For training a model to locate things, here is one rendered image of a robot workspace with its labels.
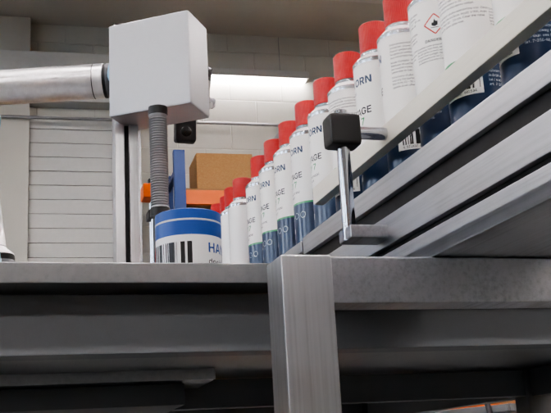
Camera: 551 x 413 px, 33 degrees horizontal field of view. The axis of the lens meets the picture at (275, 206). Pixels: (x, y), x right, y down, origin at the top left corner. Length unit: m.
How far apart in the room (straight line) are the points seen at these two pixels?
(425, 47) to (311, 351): 0.31
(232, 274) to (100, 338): 0.14
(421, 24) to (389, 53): 0.07
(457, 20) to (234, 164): 5.16
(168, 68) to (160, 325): 0.93
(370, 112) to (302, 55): 6.22
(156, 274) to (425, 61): 0.32
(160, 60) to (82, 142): 4.82
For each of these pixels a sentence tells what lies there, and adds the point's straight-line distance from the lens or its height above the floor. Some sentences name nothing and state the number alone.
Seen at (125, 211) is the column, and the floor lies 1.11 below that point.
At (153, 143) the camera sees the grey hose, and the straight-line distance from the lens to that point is 1.74.
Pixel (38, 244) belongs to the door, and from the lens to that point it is 6.41.
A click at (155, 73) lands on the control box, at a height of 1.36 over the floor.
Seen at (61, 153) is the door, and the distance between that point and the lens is 6.58.
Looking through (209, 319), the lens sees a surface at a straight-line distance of 0.94.
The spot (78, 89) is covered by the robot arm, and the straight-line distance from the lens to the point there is 2.05.
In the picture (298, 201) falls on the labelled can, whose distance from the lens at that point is 1.17.
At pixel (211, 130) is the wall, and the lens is 6.79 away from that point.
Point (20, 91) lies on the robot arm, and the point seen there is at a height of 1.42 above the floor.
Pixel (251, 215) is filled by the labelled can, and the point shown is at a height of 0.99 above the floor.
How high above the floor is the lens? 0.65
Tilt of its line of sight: 15 degrees up
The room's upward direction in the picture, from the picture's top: 3 degrees counter-clockwise
